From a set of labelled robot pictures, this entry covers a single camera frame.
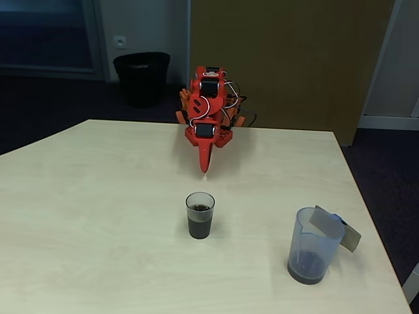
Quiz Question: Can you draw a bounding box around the translucent blue measuring jug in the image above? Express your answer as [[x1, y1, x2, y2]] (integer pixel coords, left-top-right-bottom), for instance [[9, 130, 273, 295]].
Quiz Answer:
[[287, 205, 362, 286]]

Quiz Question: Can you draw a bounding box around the clear plastic cup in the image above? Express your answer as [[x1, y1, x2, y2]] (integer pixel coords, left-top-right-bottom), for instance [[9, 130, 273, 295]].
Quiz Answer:
[[185, 192, 216, 239]]

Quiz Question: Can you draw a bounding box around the light grey furniture corner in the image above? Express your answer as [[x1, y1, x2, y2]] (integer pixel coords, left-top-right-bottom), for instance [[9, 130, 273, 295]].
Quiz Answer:
[[401, 261, 419, 305]]

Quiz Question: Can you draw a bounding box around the black power cable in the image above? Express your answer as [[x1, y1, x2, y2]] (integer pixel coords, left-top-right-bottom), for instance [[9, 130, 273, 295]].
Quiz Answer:
[[228, 94, 259, 128]]

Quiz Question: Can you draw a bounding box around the orange table clamp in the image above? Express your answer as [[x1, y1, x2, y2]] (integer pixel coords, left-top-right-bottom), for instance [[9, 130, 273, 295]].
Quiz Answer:
[[175, 88, 197, 126], [224, 96, 246, 128]]

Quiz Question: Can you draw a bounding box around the white motor cable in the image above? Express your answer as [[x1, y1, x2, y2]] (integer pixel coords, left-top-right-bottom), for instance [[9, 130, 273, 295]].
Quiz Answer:
[[188, 70, 240, 129]]

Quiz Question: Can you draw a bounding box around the dark glass window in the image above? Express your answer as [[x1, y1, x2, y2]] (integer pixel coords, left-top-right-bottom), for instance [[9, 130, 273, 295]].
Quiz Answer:
[[0, 0, 111, 82]]

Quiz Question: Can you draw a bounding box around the black waste bin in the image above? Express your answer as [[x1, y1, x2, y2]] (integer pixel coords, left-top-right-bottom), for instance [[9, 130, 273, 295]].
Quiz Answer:
[[113, 52, 171, 108]]

